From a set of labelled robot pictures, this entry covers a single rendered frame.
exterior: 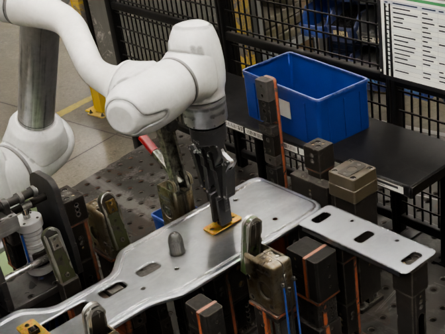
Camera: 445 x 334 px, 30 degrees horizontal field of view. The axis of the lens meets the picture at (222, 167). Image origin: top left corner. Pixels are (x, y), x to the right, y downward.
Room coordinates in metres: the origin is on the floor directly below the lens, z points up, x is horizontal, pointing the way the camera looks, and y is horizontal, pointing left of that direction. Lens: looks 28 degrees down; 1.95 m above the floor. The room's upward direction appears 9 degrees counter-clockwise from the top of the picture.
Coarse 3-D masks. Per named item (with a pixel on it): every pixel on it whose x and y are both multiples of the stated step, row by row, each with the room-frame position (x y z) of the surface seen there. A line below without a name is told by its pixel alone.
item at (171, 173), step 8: (168, 128) 1.62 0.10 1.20; (176, 128) 1.63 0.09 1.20; (160, 136) 1.64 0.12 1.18; (168, 136) 1.66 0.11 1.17; (176, 136) 1.66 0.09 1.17; (160, 144) 1.65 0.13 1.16; (168, 144) 1.65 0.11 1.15; (176, 144) 1.65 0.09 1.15; (168, 152) 1.63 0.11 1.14; (176, 152) 1.65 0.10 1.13; (168, 160) 1.63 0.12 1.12; (176, 160) 1.65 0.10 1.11; (168, 168) 1.64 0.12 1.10; (176, 168) 1.64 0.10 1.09; (184, 168) 1.64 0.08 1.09; (168, 176) 1.64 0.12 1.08; (184, 176) 1.64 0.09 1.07; (176, 184) 1.62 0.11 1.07; (184, 184) 1.64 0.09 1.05; (176, 192) 1.62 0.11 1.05
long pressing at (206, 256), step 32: (256, 192) 1.65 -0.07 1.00; (288, 192) 1.63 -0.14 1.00; (192, 224) 1.55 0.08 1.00; (288, 224) 1.50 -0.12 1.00; (128, 256) 1.46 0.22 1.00; (160, 256) 1.44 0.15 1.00; (192, 256) 1.43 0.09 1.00; (224, 256) 1.41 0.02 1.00; (96, 288) 1.36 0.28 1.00; (128, 288) 1.35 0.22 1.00; (160, 288) 1.33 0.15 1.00; (192, 288) 1.33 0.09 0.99; (0, 320) 1.30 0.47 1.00; (128, 320) 1.26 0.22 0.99
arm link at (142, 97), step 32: (32, 0) 1.75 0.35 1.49; (64, 32) 1.63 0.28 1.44; (96, 64) 1.48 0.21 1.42; (128, 64) 1.43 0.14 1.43; (160, 64) 1.43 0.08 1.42; (128, 96) 1.34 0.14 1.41; (160, 96) 1.36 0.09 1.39; (192, 96) 1.42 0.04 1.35; (128, 128) 1.33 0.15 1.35; (160, 128) 1.37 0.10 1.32
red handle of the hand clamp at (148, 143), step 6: (138, 138) 1.73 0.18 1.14; (144, 138) 1.72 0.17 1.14; (144, 144) 1.71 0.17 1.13; (150, 144) 1.71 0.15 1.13; (150, 150) 1.70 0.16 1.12; (156, 150) 1.70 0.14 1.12; (156, 156) 1.69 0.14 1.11; (162, 156) 1.69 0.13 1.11; (162, 162) 1.67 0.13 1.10; (180, 180) 1.64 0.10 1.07
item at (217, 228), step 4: (232, 216) 1.55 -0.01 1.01; (236, 216) 1.55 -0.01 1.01; (232, 220) 1.53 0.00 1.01; (236, 220) 1.53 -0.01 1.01; (212, 224) 1.53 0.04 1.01; (216, 224) 1.53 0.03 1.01; (228, 224) 1.52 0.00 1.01; (232, 224) 1.52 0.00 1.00; (204, 228) 1.52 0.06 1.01; (208, 228) 1.52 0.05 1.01; (212, 228) 1.52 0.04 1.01; (216, 228) 1.51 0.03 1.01; (220, 228) 1.51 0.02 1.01; (224, 228) 1.51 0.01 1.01; (208, 232) 1.50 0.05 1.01; (212, 232) 1.50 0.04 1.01; (216, 232) 1.50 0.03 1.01
